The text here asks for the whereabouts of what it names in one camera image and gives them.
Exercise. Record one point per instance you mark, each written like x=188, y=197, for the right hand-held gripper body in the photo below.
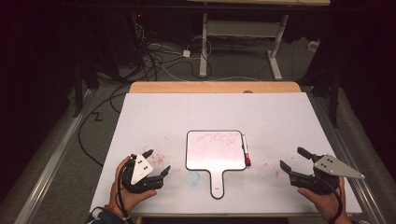
x=327, y=174

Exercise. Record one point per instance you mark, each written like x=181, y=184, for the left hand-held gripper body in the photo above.
x=141, y=169

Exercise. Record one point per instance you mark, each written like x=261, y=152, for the white marker with red cap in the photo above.
x=246, y=149

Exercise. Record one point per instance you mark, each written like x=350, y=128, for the white paddle whiteboard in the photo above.
x=214, y=152

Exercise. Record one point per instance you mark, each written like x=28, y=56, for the person's right hand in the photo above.
x=323, y=203

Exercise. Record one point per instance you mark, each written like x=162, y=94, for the person's left hand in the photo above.
x=132, y=199

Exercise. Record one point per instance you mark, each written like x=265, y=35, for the black metal stand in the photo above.
x=335, y=99
x=77, y=90

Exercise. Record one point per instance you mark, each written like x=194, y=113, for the large white board sheet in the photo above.
x=218, y=112

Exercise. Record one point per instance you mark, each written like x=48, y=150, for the dark round table grommet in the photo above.
x=248, y=91

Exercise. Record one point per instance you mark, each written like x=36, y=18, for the wooden table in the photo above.
x=214, y=87

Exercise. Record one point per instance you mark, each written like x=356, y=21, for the white power adapter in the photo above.
x=186, y=53

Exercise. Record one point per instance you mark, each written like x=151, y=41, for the small white box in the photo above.
x=313, y=46

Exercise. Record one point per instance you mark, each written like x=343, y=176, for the grey metal floor rail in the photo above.
x=348, y=152
x=53, y=158

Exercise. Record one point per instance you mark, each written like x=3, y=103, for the white metal desk frame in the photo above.
x=243, y=28

